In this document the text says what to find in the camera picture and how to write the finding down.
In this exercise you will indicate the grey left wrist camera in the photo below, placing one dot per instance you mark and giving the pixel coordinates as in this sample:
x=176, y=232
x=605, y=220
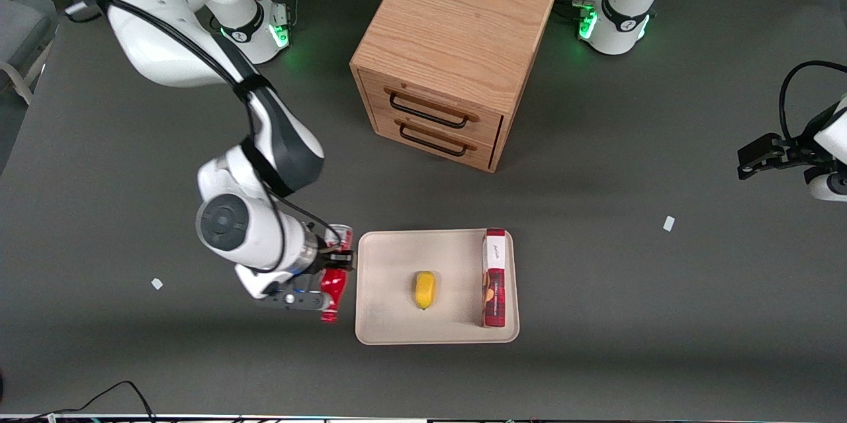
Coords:
x=830, y=188

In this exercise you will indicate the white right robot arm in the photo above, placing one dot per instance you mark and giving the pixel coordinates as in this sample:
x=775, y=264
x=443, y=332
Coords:
x=162, y=46

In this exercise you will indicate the wooden drawer cabinet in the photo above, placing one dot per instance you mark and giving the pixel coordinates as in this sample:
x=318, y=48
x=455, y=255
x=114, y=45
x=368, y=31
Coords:
x=456, y=19

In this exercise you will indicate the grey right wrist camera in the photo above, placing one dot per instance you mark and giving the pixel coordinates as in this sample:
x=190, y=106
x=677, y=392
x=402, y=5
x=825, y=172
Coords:
x=294, y=299

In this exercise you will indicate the yellow lemon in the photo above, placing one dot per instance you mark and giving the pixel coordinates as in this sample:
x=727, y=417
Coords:
x=425, y=289

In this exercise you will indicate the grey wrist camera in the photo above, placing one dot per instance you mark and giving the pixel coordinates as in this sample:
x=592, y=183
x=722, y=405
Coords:
x=830, y=188
x=294, y=299

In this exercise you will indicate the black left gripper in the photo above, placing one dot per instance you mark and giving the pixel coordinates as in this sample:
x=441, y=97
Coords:
x=796, y=149

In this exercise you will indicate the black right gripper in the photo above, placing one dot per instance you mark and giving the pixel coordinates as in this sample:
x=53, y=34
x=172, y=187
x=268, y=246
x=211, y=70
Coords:
x=329, y=261

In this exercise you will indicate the grey chair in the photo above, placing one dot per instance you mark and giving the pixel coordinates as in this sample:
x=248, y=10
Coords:
x=23, y=29

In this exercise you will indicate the beige rectangular tray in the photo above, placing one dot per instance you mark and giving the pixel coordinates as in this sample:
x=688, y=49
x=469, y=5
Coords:
x=397, y=304

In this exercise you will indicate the red coke bottle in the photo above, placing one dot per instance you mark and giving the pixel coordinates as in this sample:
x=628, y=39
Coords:
x=336, y=287

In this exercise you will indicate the red cookie box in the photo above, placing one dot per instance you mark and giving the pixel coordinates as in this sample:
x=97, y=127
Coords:
x=494, y=284

